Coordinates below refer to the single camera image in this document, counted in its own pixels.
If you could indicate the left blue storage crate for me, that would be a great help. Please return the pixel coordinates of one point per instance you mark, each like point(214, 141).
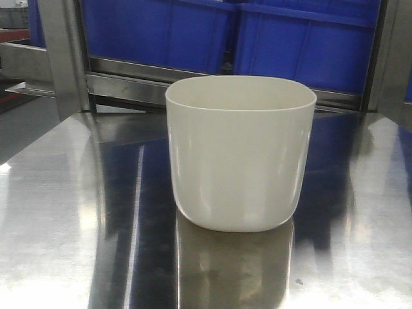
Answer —
point(186, 35)

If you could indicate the right blue storage crate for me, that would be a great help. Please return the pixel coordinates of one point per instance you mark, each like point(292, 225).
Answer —
point(327, 51)

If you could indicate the stainless steel shelf frame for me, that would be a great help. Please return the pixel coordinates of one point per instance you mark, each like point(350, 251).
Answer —
point(63, 69)

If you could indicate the blue storage crate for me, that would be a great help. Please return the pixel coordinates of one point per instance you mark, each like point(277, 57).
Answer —
point(327, 51)
point(186, 35)

